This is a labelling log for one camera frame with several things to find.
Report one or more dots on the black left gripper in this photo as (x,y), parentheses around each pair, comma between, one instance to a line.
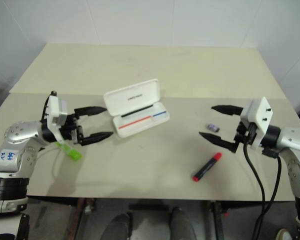
(69,128)

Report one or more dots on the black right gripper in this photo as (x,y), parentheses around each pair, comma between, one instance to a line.
(243,132)

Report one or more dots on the small eraser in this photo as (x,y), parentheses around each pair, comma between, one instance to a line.
(213,127)

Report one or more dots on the green highlighter pen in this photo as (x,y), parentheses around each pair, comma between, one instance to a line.
(72,153)

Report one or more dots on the white hard pencil case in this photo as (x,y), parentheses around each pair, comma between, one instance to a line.
(130,97)

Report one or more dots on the red and black marker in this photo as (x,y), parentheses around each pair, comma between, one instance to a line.
(207,167)

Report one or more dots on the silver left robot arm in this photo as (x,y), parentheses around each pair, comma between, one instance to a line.
(17,132)

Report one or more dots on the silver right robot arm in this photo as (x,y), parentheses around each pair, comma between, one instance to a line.
(295,140)

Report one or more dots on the dark metal table leg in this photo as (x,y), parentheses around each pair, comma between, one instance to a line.
(217,217)
(84,212)

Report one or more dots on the dark rounded shape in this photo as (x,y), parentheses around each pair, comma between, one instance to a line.
(118,226)

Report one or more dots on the light sneaker shoe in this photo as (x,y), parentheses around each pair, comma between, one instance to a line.
(285,235)

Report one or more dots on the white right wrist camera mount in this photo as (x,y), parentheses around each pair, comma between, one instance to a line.
(258,112)

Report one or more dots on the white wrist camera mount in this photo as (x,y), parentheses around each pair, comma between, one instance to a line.
(258,112)
(53,107)

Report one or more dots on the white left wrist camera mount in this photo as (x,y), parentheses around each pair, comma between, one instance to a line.
(53,107)

